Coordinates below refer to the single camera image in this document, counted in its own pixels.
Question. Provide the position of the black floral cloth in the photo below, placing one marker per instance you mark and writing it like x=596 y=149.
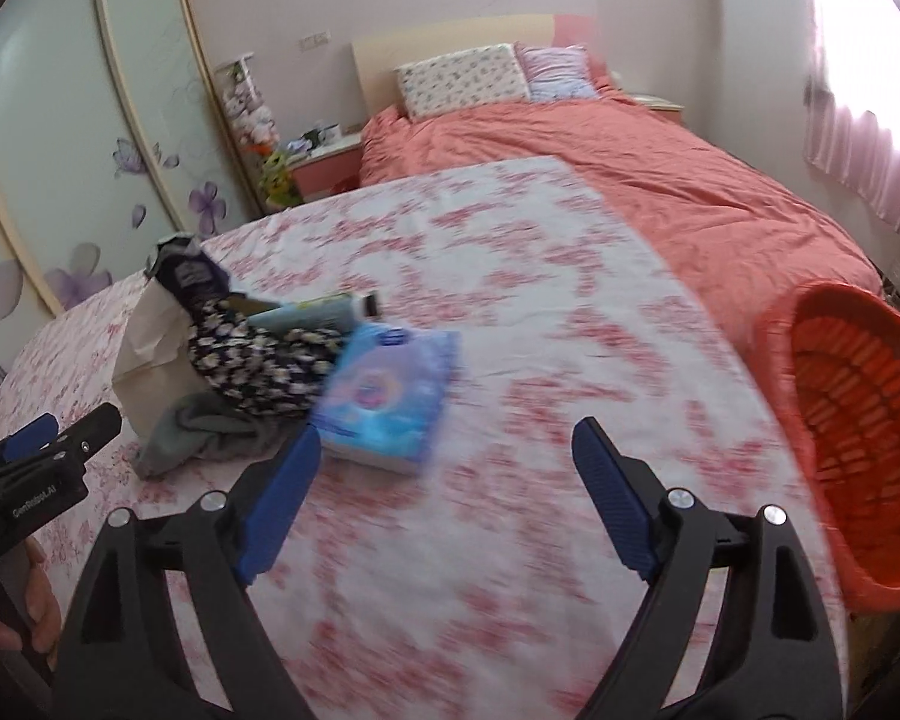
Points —
x=255 y=367

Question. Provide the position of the grey cloth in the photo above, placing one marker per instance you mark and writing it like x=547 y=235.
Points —
x=195 y=427

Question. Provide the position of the striped pink pillow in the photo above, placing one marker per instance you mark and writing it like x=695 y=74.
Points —
x=559 y=75

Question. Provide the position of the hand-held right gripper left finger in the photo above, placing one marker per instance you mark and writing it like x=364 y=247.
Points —
x=281 y=495

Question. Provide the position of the dark drink carton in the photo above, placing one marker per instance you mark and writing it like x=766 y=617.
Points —
x=187 y=277

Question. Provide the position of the pink and white nightstand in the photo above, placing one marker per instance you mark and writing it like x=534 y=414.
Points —
x=322 y=172
x=656 y=101

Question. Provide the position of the blue tissue pack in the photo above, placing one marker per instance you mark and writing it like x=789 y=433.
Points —
x=390 y=397

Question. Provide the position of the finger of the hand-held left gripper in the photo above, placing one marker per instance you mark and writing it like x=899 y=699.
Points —
x=26 y=435
x=90 y=431

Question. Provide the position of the table with floral tablecloth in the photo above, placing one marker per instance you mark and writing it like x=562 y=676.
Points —
x=495 y=315

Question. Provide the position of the pink curtain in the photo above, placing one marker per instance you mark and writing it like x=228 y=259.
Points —
x=870 y=165

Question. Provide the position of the wall switch plate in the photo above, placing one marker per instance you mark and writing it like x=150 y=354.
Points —
x=315 y=39

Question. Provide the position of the orange plastic laundry basket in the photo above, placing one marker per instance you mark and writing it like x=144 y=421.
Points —
x=870 y=427

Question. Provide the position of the person's left hand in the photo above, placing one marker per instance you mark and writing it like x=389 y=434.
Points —
x=45 y=600

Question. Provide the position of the pale green tube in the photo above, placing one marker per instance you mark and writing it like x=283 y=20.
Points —
x=307 y=311

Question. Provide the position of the floral print pillow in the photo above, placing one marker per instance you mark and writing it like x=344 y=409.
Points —
x=457 y=79

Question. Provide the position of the bed with salmon duvet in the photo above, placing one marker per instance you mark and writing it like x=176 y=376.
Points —
x=682 y=187

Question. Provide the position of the white mug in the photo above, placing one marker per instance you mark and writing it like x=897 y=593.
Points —
x=331 y=133

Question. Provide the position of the green plush toy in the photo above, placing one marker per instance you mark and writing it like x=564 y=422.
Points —
x=277 y=176

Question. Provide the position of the wardrobe with flower doors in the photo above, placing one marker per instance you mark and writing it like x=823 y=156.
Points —
x=60 y=127

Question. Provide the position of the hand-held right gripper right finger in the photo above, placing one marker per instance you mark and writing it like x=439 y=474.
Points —
x=615 y=495

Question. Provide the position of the plush toy display tube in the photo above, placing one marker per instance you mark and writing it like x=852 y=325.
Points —
x=251 y=112

